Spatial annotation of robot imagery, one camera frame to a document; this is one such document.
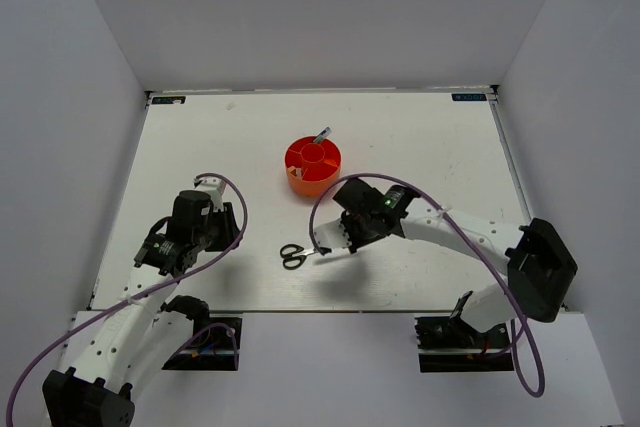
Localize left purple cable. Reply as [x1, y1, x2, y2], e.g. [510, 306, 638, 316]
[0, 172, 250, 427]

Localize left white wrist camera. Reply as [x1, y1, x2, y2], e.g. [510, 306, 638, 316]
[194, 177, 227, 212]

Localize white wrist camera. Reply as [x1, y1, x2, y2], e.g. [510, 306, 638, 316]
[313, 219, 351, 255]
[194, 177, 227, 212]

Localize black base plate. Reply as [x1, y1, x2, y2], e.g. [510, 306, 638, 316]
[414, 316, 514, 374]
[162, 316, 243, 372]

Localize grey rectangular eraser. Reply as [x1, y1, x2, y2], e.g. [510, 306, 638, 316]
[287, 166, 302, 178]

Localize purple cable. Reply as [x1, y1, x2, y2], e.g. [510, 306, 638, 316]
[0, 172, 250, 427]
[308, 174, 546, 399]

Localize blue corner label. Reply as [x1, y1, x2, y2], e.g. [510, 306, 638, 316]
[151, 96, 186, 105]
[451, 92, 487, 102]

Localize black handled scissors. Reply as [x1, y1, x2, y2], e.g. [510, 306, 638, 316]
[279, 243, 319, 270]

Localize right blue corner label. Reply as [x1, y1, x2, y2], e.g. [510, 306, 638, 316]
[451, 92, 487, 102]

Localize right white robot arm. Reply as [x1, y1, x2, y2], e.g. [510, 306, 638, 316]
[314, 178, 577, 348]

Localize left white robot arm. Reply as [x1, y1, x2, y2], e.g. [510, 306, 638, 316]
[42, 180, 240, 426]

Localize orange round desk organizer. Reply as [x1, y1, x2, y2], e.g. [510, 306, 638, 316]
[284, 136, 342, 197]

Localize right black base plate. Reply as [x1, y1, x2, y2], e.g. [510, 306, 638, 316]
[414, 316, 514, 374]

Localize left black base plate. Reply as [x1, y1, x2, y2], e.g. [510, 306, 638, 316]
[162, 316, 243, 372]

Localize blue gel pen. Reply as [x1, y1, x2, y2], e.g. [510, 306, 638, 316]
[313, 127, 332, 144]

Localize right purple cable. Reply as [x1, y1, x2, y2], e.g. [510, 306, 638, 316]
[308, 174, 546, 399]

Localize left blue corner label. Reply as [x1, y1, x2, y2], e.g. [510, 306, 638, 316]
[151, 96, 186, 105]

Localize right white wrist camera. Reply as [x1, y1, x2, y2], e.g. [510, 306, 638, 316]
[313, 219, 351, 255]

